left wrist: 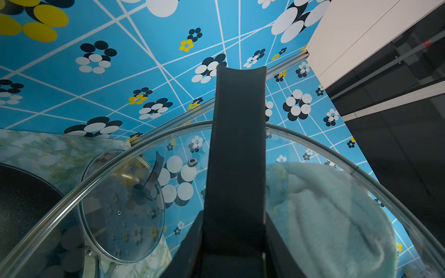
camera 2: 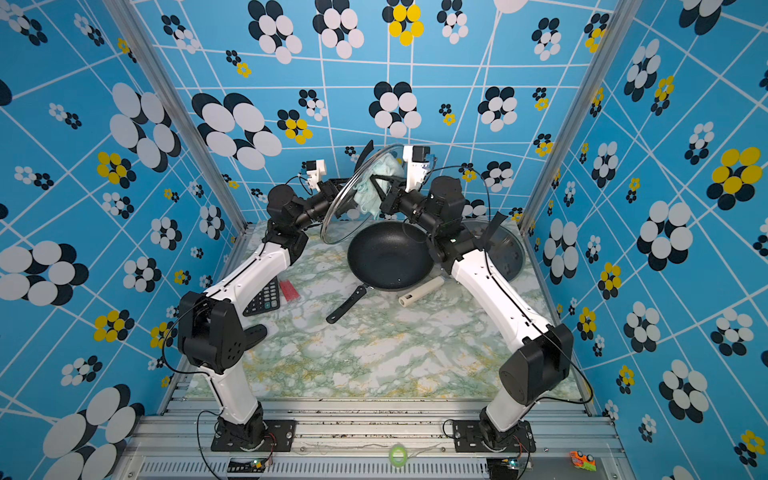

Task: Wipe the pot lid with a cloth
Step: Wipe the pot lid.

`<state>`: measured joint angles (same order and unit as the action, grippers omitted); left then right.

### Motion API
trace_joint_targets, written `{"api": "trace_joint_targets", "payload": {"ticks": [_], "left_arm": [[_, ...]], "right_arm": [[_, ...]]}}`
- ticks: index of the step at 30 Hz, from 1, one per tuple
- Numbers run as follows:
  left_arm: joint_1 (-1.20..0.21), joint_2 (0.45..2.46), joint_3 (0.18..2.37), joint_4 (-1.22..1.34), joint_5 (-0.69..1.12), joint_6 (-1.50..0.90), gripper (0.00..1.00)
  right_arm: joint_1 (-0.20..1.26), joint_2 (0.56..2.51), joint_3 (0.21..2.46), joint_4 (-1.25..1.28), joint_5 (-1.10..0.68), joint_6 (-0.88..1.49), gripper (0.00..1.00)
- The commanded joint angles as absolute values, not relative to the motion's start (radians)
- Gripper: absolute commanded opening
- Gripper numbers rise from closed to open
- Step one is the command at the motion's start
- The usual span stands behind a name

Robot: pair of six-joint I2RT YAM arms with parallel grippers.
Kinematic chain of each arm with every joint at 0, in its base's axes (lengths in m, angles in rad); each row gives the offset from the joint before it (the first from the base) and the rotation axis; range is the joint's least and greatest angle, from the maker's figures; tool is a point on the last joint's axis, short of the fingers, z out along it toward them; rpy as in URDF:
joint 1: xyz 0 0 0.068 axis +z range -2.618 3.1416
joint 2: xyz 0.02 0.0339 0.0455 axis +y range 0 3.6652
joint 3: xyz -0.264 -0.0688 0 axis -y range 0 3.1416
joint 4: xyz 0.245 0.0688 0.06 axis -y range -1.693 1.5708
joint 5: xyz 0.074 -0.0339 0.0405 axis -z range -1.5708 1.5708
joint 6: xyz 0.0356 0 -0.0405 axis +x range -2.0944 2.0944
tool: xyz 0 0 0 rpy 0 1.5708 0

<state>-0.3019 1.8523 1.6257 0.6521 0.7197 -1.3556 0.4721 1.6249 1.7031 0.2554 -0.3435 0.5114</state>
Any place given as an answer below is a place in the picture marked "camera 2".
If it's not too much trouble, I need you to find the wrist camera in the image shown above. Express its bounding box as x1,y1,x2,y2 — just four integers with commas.
303,160,327,192
403,145,431,193

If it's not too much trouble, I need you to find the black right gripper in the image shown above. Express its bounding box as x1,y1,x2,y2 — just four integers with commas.
375,174,445,243

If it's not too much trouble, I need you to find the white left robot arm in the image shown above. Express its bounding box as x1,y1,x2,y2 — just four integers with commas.
176,179,346,429

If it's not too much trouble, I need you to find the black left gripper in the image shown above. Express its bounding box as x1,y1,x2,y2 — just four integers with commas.
292,178,361,235

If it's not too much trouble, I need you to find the right green circuit board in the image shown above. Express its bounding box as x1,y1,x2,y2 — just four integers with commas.
486,458,520,480

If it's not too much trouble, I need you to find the green circuit board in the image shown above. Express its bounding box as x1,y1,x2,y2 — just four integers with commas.
486,458,520,480
227,458,270,474

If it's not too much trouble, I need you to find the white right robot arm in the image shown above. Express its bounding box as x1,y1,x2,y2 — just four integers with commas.
371,175,573,448

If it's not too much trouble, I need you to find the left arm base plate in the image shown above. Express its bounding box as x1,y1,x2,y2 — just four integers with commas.
211,420,297,453

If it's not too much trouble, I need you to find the left green circuit board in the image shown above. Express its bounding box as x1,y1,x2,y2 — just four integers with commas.
227,458,270,474

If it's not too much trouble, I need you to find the orange toy car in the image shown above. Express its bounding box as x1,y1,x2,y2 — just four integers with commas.
569,451,597,472

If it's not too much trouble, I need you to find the black computer mouse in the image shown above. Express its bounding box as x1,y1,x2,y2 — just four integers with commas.
244,324,268,351

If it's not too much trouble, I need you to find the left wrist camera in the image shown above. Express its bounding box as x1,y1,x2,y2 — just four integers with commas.
303,160,327,192

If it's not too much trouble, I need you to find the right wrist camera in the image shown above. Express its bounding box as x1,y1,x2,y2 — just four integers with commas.
403,145,431,193

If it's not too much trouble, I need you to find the black desktop calculator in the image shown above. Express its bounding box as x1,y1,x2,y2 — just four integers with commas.
242,277,280,317

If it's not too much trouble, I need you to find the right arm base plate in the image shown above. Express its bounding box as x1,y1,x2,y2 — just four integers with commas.
449,420,537,454

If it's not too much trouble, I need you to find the green tape roll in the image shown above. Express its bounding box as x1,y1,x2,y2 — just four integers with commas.
388,444,409,468

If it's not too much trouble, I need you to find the glass lid of wok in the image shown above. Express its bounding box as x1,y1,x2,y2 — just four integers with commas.
486,226,526,283

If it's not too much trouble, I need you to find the glass lid of frying pan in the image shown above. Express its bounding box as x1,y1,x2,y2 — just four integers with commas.
320,144,405,244

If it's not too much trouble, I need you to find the black frying pan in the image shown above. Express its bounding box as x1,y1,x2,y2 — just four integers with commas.
326,221,434,324

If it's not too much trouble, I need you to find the light green cloth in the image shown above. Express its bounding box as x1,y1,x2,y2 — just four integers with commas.
353,153,405,216

